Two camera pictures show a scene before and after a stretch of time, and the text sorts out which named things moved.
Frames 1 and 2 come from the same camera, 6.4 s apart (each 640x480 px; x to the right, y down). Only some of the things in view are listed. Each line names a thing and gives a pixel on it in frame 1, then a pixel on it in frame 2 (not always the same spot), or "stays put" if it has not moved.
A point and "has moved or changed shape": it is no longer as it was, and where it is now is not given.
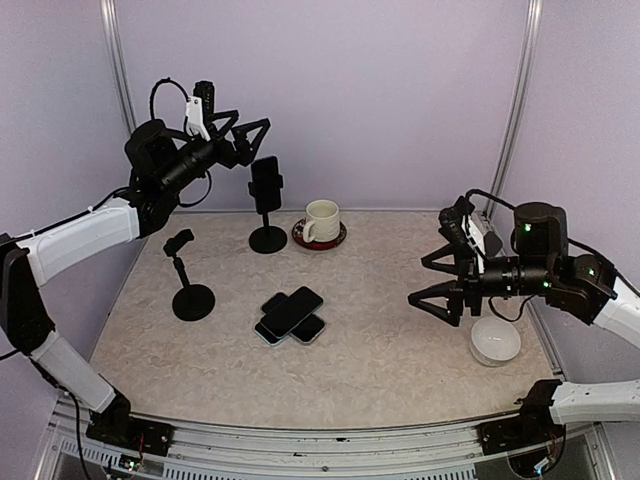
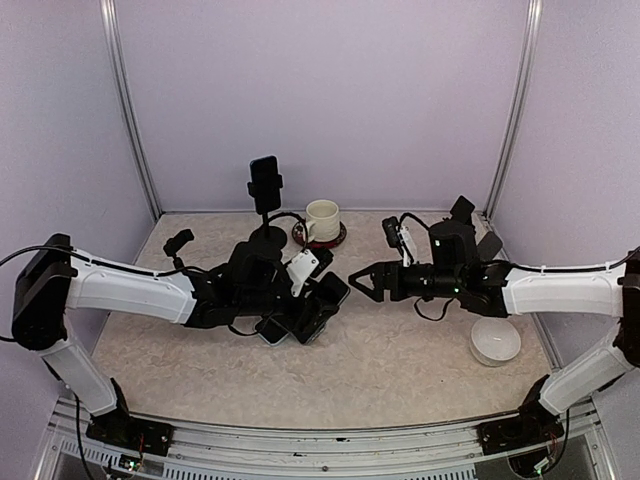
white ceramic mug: (322, 221) stays put
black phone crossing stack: (291, 311) has moved or changed shape
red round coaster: (299, 239) stays put
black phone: (266, 184) stays put
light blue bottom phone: (266, 334) stays put
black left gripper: (242, 152) → (308, 309)
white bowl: (494, 339) stays put
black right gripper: (469, 269) → (377, 273)
